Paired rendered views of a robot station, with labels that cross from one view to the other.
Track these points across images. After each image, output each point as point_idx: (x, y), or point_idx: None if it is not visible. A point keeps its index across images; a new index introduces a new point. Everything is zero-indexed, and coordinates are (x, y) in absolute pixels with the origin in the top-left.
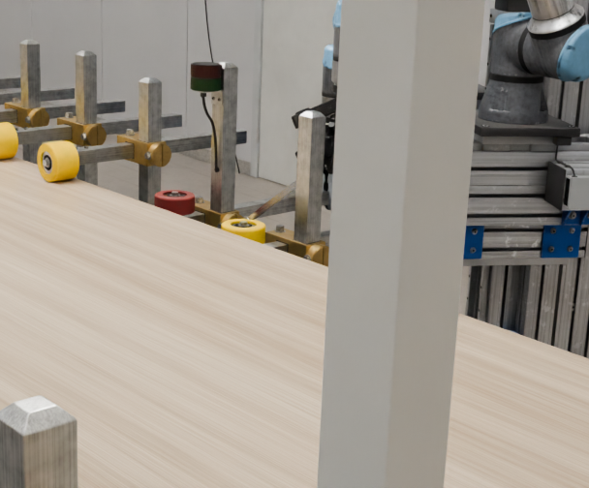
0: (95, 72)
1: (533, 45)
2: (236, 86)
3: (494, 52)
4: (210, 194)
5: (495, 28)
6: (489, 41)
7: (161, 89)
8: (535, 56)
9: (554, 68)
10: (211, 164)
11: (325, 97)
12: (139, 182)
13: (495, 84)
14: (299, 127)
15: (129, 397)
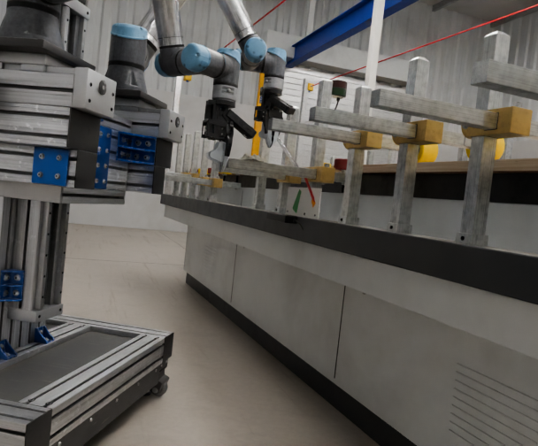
0: (408, 77)
1: (149, 54)
2: (318, 93)
3: (144, 53)
4: (324, 158)
5: (147, 37)
6: (67, 21)
7: (355, 94)
8: (147, 60)
9: (145, 68)
10: (326, 140)
11: (237, 89)
12: (363, 165)
13: (143, 74)
14: (298, 114)
15: None
